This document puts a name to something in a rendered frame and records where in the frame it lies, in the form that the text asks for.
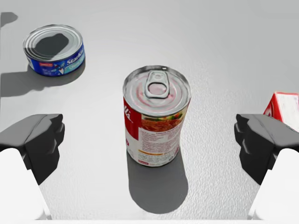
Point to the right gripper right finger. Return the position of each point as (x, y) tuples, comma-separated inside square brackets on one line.
[(261, 144)]

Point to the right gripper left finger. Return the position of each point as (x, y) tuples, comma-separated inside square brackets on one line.
[(35, 144)]

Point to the blue flat can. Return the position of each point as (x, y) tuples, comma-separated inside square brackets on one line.
[(58, 65)]

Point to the red and white can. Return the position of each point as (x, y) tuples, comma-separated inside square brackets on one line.
[(156, 130)]

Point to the red carton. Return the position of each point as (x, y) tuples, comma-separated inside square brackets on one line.
[(285, 105)]

